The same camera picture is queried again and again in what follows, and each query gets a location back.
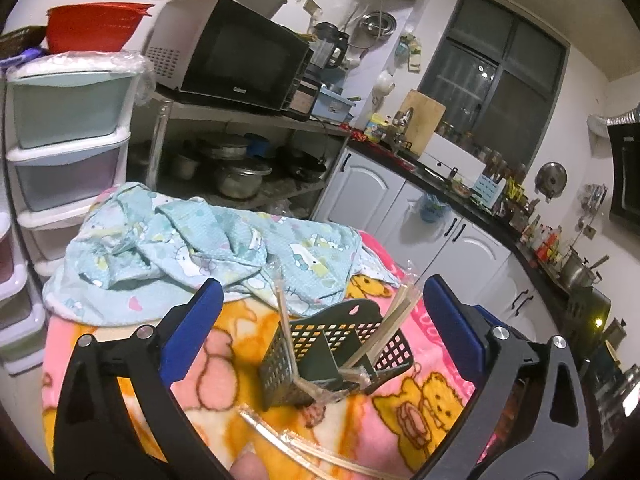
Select dark woven basket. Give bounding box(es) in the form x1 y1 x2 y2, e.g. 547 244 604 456
0 27 49 59

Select metal kitchen shelf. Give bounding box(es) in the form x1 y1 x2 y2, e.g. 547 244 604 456
127 87 347 212

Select wooden cutting board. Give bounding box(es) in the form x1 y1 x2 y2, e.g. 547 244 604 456
394 89 447 159

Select black wok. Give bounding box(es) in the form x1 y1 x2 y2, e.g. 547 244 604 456
277 144 328 184

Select dark green plastic utensil holder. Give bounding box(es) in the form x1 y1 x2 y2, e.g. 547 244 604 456
257 299 416 411

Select steel cooking pot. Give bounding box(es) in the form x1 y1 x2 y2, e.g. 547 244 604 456
558 247 611 289

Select yellow box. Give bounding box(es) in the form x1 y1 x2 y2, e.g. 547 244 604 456
367 114 391 141

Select large steel pot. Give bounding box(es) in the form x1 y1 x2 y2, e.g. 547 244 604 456
214 159 274 199

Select silver microwave oven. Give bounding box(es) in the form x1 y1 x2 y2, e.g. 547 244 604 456
147 0 311 114

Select blue knife block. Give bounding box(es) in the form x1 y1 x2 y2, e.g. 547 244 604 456
472 172 506 201

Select steel faucet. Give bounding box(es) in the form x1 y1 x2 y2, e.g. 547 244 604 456
392 107 414 154

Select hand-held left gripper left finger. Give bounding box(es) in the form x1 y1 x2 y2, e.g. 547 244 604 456
52 278 225 480

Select blue plastic tray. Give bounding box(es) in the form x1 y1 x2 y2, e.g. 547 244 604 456
317 87 356 116

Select brown chopsticks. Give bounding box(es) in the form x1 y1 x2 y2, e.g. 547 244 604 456
345 280 424 369

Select black range hood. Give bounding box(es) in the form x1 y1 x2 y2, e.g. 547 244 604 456
607 104 640 227

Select silver exhaust duct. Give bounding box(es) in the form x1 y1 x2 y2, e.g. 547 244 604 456
587 108 640 137

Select pink orange printed blanket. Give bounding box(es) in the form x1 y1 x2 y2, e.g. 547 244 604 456
42 232 501 480

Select hanging steel bowl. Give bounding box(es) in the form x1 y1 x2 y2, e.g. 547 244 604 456
359 9 397 39

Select black blender jug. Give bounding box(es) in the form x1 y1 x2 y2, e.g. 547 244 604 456
312 22 349 69

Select pale chopstick pair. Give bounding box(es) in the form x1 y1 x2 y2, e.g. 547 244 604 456
270 257 304 361
294 364 374 406

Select plastic drawer unit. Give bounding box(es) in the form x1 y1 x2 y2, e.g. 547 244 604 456
0 54 152 377

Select dark framed window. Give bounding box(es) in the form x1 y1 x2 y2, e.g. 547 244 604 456
417 0 571 166

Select row of condiment bottles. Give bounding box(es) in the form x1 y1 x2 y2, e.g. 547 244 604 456
517 212 564 264

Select black stove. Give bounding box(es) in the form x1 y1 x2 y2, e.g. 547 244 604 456
563 284 614 359

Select pile of pale chopsticks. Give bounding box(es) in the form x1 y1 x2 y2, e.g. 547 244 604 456
236 403 419 480

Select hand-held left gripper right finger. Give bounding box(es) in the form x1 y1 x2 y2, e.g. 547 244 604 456
423 274 596 480

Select red plastic basin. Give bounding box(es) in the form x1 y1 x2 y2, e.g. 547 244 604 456
45 2 154 54

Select steel pot lid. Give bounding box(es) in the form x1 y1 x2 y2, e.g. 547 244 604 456
534 162 569 204

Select blue plastic bag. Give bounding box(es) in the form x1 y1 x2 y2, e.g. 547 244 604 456
417 192 451 224

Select white kitchen cabinets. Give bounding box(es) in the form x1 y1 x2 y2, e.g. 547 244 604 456
310 147 566 332

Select light blue printed cloth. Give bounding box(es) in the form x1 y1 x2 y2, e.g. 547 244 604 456
42 182 401 329

